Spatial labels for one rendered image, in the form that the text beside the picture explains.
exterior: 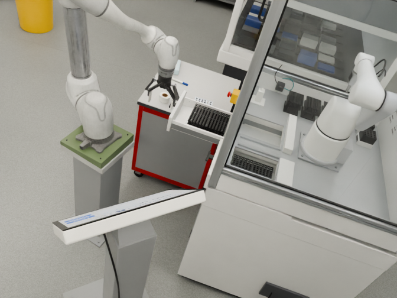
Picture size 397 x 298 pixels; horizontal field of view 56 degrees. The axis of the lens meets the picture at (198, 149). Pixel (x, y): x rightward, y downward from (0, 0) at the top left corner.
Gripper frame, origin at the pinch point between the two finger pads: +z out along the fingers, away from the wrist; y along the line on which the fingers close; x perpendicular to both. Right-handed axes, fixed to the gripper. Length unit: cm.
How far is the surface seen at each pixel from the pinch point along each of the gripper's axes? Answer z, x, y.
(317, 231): 1, -52, 97
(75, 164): 30, -40, -33
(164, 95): 12.4, 24.4, -4.2
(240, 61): 4, 83, 34
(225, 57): 5, 83, 23
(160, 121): 26.0, 14.4, -1.1
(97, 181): 33, -44, -17
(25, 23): 81, 154, -196
